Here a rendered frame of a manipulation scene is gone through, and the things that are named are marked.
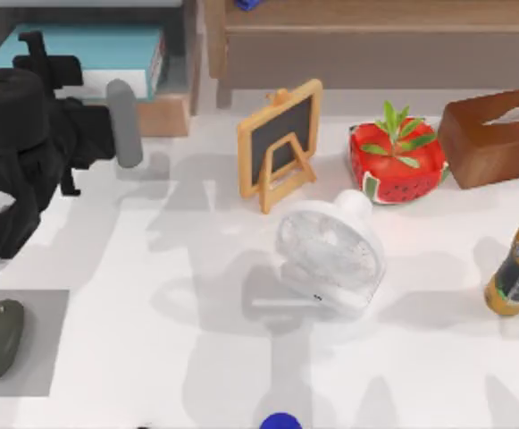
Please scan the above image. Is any pale grey rounded box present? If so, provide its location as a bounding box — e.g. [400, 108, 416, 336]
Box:
[105, 78, 145, 170]

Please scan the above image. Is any teal book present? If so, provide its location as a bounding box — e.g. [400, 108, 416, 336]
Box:
[0, 23, 168, 100]

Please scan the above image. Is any wooden open shelf unit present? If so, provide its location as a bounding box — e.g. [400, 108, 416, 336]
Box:
[0, 0, 203, 138]

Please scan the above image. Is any grey mouse pad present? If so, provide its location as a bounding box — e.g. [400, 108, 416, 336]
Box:
[0, 289, 71, 399]

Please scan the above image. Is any wooden framed blackboard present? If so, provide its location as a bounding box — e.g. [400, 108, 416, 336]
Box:
[236, 78, 324, 215]

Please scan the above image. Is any white table fan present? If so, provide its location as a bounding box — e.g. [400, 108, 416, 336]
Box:
[250, 189, 387, 324]

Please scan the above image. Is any wooden cupboard with dark inside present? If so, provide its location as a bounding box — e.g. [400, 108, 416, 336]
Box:
[204, 0, 519, 110]

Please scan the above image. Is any red watermelon plant pot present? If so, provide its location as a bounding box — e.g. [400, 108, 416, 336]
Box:
[347, 100, 451, 206]

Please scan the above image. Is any blue round object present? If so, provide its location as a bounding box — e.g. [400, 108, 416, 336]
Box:
[258, 411, 303, 429]

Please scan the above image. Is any brown tissue box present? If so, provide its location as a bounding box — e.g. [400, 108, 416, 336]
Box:
[437, 84, 519, 190]

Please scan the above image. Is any amber bottle with dark label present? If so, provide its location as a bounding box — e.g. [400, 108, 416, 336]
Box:
[483, 212, 519, 317]

